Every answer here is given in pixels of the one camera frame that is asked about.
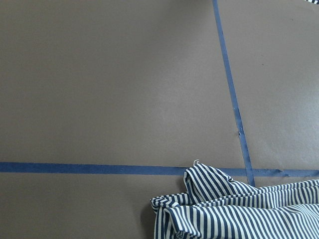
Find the navy white striped polo shirt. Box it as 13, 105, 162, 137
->
151, 163, 319, 239

